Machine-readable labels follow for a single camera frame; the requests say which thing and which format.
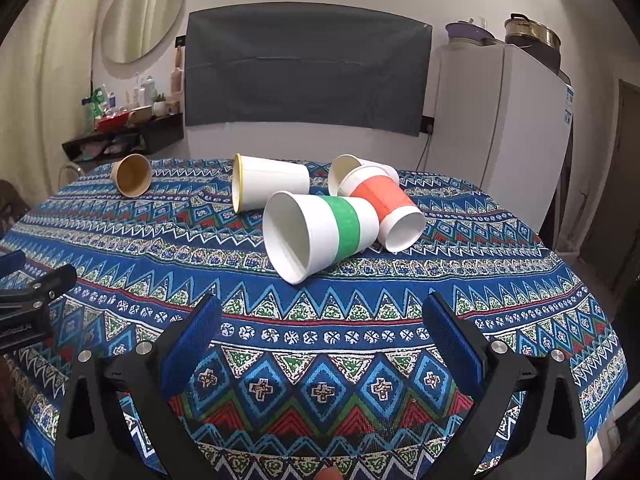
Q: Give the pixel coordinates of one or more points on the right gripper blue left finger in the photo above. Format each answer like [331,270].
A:
[183,344]

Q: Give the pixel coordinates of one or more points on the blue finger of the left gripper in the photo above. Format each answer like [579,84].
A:
[51,285]
[11,262]

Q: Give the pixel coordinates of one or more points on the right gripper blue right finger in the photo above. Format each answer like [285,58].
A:
[459,342]

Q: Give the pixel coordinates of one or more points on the green banded white paper cup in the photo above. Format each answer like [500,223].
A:
[305,234]

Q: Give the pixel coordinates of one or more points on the brown kraft paper cup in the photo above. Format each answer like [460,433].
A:
[132,175]

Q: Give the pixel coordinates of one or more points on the orange banded white paper cup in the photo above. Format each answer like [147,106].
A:
[401,221]

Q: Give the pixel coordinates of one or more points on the white cup with yellow rim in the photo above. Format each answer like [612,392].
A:
[255,179]

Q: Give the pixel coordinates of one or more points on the plain white paper cup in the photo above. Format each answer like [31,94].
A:
[344,164]

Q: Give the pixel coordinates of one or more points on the blue patterned tablecloth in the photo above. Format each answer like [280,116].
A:
[336,370]

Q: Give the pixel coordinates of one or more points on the red tray on shelf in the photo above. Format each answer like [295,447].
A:
[113,123]

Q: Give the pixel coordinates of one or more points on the green bottle on shelf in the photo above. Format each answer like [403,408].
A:
[96,105]

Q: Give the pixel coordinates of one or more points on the small potted plant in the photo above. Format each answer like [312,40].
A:
[159,107]

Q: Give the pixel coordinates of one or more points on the tall beige bottle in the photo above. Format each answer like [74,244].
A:
[176,76]

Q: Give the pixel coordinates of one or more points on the white refrigerator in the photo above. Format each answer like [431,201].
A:
[501,122]

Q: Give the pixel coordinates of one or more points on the dark grey covered television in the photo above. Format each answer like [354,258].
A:
[315,63]

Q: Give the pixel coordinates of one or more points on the purple bowl on refrigerator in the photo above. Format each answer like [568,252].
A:
[469,32]

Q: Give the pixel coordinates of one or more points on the metal pot on refrigerator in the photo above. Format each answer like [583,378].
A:
[536,39]

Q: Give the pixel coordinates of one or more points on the black wall shelf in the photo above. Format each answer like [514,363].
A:
[147,139]

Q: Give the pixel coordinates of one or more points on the oval wall mirror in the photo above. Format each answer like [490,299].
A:
[133,28]

